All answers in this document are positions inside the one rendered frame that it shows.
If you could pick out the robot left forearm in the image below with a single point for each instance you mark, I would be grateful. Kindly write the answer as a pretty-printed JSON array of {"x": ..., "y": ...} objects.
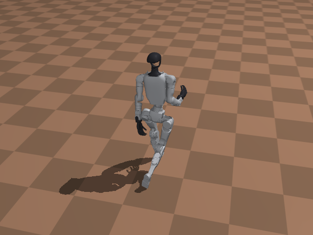
[{"x": 138, "y": 110}]

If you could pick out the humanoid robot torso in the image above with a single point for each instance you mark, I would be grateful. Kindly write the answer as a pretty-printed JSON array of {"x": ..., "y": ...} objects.
[{"x": 156, "y": 93}]

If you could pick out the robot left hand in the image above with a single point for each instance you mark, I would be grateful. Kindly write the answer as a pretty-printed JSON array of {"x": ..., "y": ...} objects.
[{"x": 140, "y": 127}]

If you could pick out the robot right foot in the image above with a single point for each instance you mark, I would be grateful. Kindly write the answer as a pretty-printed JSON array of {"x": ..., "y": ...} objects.
[{"x": 146, "y": 180}]

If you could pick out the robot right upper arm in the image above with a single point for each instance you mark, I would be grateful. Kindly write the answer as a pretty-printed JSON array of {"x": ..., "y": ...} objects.
[{"x": 171, "y": 80}]

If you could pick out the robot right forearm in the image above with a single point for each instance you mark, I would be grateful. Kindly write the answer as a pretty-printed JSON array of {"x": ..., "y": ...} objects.
[{"x": 176, "y": 102}]

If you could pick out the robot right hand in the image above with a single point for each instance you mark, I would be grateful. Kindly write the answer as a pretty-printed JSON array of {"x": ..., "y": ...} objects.
[{"x": 182, "y": 93}]

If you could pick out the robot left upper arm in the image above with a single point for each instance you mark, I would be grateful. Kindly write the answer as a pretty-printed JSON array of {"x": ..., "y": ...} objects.
[{"x": 139, "y": 87}]

